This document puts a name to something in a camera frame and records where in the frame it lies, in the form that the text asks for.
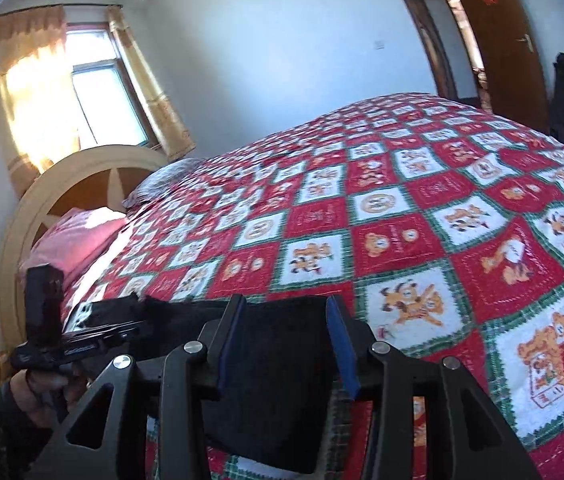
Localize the black pants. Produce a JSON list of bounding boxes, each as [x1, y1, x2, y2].
[[81, 292, 380, 476]]

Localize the person's left hand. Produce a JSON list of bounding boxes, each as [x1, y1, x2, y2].
[[9, 368, 88, 429]]

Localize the pink pillow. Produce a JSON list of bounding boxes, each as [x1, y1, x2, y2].
[[18, 207, 128, 290]]

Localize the cream and brown headboard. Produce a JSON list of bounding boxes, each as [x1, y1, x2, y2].
[[0, 145, 168, 350]]

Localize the striped grey pillow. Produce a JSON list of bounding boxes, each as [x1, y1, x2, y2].
[[122, 158, 204, 210]]

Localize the red patchwork cartoon bedspread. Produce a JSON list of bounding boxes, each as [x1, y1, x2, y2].
[[66, 93, 564, 479]]

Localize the right yellow curtain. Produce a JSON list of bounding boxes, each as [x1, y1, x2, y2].
[[106, 6, 196, 162]]

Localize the yellow curtain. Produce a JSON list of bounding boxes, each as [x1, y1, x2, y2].
[[0, 6, 83, 196], [106, 6, 196, 162]]

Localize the left yellow curtain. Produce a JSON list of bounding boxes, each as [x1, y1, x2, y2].
[[0, 6, 83, 196]]

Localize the brown wooden door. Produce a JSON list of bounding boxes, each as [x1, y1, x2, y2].
[[461, 0, 549, 132]]

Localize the window with frame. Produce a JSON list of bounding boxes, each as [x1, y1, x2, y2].
[[66, 24, 157, 148]]

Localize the silver door handle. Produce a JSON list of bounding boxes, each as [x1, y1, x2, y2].
[[515, 34, 538, 54]]

